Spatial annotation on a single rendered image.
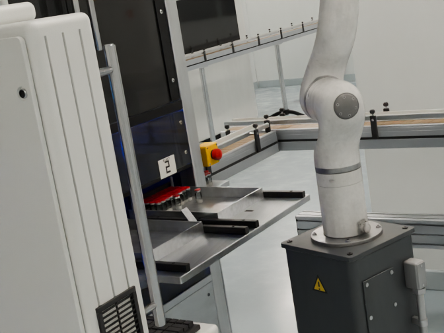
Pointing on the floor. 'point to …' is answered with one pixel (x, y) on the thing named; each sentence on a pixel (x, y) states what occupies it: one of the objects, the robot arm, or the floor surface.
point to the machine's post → (187, 176)
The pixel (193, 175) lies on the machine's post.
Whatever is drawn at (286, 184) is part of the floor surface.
